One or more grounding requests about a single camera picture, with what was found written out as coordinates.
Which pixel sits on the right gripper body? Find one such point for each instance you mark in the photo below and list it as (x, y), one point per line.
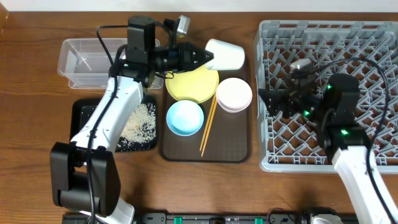
(309, 105)

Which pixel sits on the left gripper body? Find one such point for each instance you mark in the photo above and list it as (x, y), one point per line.
(183, 56)

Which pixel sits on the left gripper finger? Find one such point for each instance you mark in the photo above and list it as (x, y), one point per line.
(199, 61)
(201, 53)

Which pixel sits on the white cup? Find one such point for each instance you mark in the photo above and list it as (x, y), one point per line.
(226, 56)

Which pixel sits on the light blue bowl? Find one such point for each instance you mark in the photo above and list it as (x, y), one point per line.
(185, 118)

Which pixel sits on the rice leftovers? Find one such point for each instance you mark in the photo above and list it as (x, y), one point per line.
(140, 124)

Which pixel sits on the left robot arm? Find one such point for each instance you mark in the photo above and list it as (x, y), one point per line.
(83, 171)

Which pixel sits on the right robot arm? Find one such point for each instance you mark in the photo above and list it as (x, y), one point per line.
(344, 141)

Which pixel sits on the grey dishwasher rack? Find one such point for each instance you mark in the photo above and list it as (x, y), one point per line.
(366, 50)

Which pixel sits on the black waste tray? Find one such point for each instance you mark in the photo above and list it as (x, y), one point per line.
(83, 109)

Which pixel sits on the yellow plate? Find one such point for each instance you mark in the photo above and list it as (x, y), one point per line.
(199, 85)

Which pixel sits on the pink bowl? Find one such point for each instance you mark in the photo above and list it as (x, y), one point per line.
(234, 95)

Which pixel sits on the right wooden chopstick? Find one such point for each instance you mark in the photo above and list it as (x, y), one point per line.
(211, 120)

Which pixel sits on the brown serving tray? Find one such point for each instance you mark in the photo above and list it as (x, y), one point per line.
(229, 140)

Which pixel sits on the clear plastic bin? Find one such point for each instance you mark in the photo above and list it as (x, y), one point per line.
(84, 63)

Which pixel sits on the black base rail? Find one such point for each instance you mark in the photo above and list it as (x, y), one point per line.
(276, 215)

